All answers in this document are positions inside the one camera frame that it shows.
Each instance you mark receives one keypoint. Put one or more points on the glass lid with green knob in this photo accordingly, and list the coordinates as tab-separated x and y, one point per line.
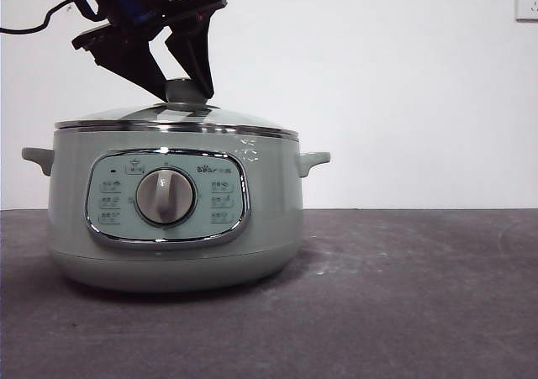
183	90

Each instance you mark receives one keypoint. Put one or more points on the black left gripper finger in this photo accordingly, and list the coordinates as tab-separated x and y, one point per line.
193	55
134	66

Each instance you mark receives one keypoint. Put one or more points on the white wall socket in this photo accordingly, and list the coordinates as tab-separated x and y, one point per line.
528	1

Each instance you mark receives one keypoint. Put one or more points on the sage green electric cooking pot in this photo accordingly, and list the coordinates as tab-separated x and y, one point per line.
273	211

